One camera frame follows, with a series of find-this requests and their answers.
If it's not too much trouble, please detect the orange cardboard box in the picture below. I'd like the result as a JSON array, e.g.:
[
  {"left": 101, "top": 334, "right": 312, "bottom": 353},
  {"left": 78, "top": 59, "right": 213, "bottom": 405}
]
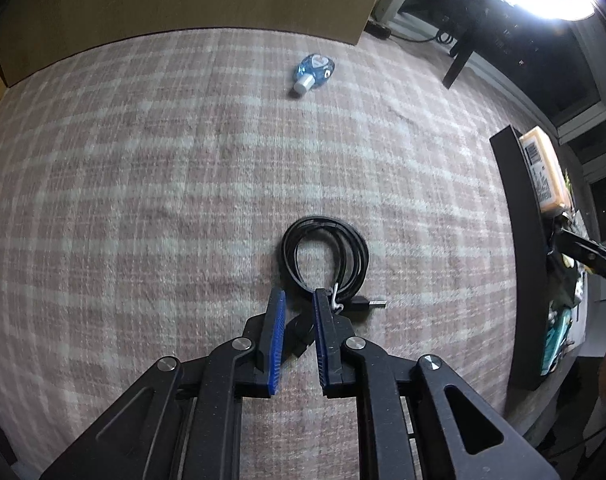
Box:
[{"left": 519, "top": 127, "right": 573, "bottom": 214}]

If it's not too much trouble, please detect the wooden cabinet panel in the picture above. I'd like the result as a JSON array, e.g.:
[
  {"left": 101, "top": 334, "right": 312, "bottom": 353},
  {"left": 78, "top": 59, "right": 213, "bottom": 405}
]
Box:
[{"left": 0, "top": 0, "right": 395, "bottom": 87}]

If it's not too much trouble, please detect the black usb cable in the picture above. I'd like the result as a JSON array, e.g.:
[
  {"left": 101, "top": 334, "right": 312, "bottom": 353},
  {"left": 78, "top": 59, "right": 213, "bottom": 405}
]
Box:
[{"left": 282, "top": 216, "right": 388, "bottom": 361}]

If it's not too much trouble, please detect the teal packet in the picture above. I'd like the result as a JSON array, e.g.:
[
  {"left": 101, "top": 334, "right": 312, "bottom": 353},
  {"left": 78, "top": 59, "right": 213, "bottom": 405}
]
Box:
[{"left": 540, "top": 306, "right": 575, "bottom": 377}]

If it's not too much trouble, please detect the blue bottle with white cap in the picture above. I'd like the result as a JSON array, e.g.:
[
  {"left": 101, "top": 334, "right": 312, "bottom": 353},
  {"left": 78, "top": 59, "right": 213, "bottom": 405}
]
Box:
[{"left": 292, "top": 52, "right": 337, "bottom": 96}]

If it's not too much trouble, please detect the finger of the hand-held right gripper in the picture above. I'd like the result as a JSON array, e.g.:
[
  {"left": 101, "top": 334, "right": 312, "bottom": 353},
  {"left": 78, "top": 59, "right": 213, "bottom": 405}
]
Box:
[{"left": 550, "top": 225, "right": 606, "bottom": 291}]

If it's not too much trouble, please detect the black storage box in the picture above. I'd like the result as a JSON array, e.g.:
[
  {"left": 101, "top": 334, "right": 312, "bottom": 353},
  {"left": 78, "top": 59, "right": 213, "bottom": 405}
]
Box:
[{"left": 490, "top": 126, "right": 593, "bottom": 392}]

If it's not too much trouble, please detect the black power strip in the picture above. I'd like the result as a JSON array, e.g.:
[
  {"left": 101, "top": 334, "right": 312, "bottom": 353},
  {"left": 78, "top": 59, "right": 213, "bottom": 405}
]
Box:
[{"left": 365, "top": 20, "right": 395, "bottom": 41}]

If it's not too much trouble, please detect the black table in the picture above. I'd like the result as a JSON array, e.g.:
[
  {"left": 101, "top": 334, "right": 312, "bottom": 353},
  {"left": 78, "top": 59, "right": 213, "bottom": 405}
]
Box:
[{"left": 442, "top": 22, "right": 478, "bottom": 89}]

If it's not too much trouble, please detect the black power cord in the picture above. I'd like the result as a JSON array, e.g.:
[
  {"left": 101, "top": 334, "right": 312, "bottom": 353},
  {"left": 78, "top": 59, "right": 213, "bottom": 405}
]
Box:
[{"left": 393, "top": 24, "right": 455, "bottom": 45}]

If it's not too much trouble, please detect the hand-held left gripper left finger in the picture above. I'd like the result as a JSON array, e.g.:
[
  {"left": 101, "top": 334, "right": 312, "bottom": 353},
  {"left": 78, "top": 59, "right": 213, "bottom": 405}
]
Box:
[{"left": 40, "top": 288, "right": 287, "bottom": 480}]

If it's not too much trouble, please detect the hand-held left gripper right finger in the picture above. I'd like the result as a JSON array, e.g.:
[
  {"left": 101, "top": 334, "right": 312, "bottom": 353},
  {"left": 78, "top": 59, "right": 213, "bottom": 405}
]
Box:
[{"left": 313, "top": 287, "right": 561, "bottom": 480}]

